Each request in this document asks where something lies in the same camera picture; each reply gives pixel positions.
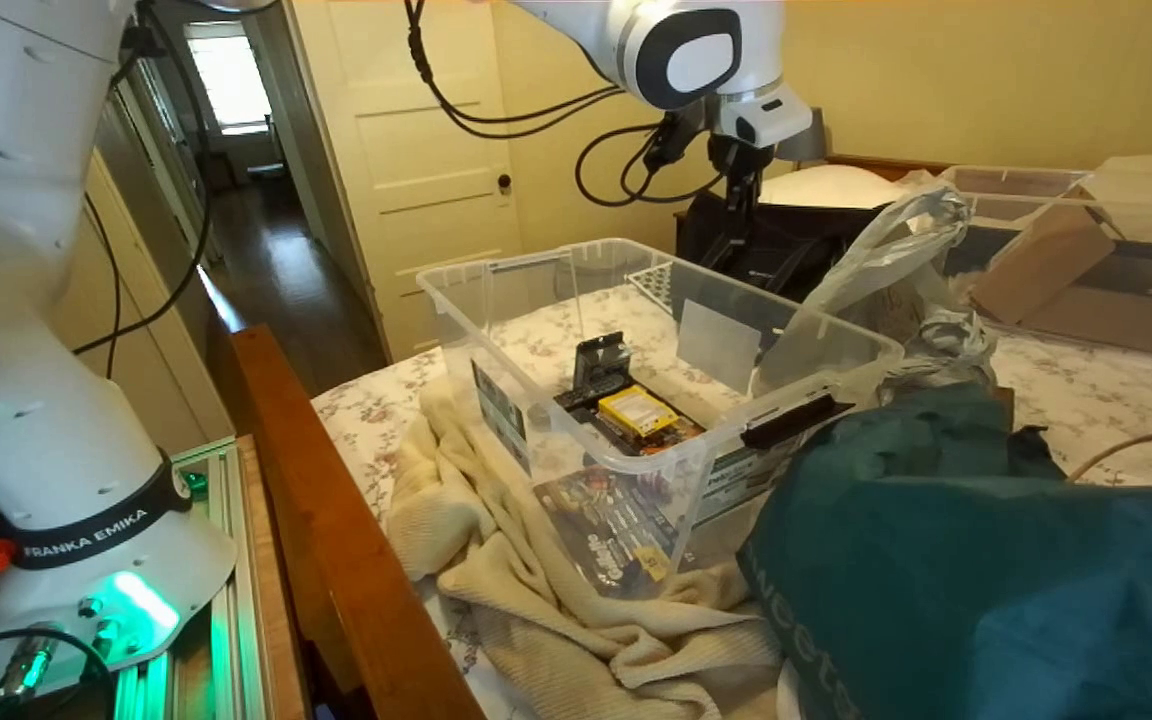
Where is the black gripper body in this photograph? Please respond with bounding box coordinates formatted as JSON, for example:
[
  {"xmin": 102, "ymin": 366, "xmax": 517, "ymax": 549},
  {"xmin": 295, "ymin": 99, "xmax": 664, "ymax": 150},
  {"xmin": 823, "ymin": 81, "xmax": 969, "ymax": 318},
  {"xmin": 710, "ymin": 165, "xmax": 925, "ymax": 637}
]
[{"xmin": 702, "ymin": 83, "xmax": 823, "ymax": 179}]

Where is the black remote control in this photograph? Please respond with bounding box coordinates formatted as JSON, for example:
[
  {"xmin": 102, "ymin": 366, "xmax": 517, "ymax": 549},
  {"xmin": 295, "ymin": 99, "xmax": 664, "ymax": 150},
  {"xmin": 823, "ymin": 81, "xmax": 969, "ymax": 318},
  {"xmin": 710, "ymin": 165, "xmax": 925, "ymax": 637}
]
[{"xmin": 560, "ymin": 333, "xmax": 631, "ymax": 407}]

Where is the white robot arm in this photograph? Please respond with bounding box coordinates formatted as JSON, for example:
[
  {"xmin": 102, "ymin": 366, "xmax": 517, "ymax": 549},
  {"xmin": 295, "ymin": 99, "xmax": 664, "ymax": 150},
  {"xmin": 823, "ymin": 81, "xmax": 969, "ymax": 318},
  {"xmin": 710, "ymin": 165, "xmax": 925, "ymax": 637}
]
[{"xmin": 0, "ymin": 0, "xmax": 235, "ymax": 703}]

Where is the clear plastic storage bin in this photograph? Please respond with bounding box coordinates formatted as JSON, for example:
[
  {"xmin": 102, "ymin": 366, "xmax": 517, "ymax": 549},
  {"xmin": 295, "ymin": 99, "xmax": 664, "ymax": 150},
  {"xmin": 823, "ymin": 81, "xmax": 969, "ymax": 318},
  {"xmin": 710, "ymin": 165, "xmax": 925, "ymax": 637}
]
[{"xmin": 419, "ymin": 241, "xmax": 879, "ymax": 595}]

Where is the black bag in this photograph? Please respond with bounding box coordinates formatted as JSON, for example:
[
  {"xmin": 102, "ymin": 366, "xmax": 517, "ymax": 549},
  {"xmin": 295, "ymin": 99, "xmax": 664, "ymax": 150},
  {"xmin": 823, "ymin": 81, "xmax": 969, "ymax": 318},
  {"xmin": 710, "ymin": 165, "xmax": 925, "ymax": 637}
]
[{"xmin": 674, "ymin": 191, "xmax": 872, "ymax": 301}]

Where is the black clip on bin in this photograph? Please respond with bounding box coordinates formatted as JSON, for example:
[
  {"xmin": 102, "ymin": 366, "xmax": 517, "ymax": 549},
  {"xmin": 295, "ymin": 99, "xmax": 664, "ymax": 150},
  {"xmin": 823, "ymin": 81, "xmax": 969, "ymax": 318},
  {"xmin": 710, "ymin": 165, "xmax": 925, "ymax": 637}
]
[{"xmin": 738, "ymin": 398, "xmax": 851, "ymax": 449}]

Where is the yellow box in bin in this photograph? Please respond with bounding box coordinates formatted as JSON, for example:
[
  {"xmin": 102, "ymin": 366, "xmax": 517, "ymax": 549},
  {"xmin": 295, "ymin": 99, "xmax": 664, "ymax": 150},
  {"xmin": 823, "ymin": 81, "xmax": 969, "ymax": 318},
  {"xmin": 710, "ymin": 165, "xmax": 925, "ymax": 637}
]
[{"xmin": 597, "ymin": 386, "xmax": 674, "ymax": 439}]

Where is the cardboard box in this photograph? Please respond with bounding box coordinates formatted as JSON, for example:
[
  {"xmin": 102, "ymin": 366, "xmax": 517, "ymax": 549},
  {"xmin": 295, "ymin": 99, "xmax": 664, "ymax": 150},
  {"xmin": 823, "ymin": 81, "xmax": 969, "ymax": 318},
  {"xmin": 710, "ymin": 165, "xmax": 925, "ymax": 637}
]
[{"xmin": 972, "ymin": 205, "xmax": 1152, "ymax": 355}]

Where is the white panel door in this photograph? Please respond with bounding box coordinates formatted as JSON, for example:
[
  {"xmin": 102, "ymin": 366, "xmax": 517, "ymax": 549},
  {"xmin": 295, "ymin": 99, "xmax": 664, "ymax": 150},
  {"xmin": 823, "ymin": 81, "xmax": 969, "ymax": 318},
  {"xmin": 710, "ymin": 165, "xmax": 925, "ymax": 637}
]
[{"xmin": 290, "ymin": 0, "xmax": 521, "ymax": 355}]

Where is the teal fabric bag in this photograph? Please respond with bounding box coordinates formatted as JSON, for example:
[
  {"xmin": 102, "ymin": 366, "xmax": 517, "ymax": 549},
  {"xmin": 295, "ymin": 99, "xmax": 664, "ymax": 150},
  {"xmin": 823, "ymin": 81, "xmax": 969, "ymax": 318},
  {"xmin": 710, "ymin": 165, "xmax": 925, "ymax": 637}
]
[{"xmin": 738, "ymin": 386, "xmax": 1152, "ymax": 720}]

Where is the cream blanket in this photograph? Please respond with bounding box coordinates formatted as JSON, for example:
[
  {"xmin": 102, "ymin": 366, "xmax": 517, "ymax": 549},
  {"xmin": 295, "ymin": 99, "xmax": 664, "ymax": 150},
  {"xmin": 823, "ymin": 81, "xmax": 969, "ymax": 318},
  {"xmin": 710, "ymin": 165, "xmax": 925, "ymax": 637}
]
[{"xmin": 379, "ymin": 382, "xmax": 782, "ymax": 720}]

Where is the wooden bed footboard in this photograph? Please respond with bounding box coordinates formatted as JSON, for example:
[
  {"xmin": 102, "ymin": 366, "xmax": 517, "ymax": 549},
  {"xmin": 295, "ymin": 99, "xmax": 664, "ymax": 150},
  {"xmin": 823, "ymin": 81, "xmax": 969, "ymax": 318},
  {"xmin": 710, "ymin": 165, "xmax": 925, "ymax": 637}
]
[{"xmin": 219, "ymin": 329, "xmax": 482, "ymax": 720}]

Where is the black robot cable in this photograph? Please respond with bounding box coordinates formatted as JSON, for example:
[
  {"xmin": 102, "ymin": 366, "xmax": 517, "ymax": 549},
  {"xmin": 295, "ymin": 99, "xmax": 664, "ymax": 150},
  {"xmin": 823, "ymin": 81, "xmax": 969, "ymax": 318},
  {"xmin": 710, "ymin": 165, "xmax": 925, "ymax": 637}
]
[{"xmin": 67, "ymin": 0, "xmax": 728, "ymax": 366}]

